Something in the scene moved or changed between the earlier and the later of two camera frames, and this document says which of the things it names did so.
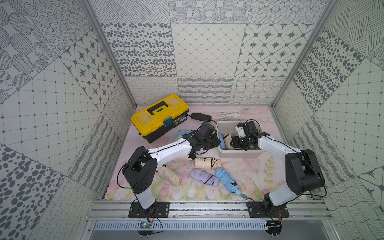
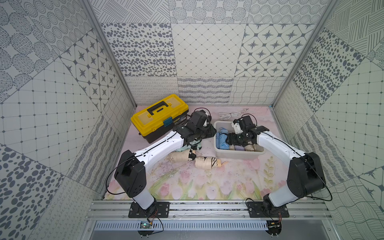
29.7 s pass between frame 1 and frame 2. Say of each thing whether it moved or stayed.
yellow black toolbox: stayed
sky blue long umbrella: moved
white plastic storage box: stayed
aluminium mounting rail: stayed
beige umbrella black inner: stayed
